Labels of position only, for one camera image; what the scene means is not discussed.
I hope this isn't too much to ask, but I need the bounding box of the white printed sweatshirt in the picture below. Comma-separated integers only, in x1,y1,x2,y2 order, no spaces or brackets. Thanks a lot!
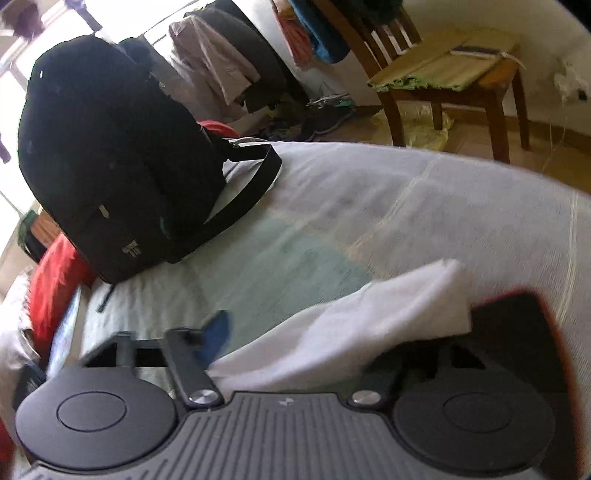
206,259,472,398

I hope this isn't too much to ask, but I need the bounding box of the hanging clothes rack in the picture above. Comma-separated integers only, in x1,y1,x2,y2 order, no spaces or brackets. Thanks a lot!
168,1,308,123

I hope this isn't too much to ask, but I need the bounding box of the red pillow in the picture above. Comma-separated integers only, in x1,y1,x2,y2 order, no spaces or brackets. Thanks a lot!
29,233,97,359

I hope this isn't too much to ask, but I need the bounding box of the black backpack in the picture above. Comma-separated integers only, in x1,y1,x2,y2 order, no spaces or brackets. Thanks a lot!
18,35,281,284

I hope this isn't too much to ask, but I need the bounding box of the green cloth on chair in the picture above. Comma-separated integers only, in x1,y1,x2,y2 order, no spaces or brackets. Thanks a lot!
369,27,520,92

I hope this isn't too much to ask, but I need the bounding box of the book on chair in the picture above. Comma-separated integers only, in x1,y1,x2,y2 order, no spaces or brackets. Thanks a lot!
450,45,501,59

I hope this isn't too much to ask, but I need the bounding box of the wooden chair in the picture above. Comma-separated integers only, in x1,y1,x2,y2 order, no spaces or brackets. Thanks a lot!
315,1,530,163

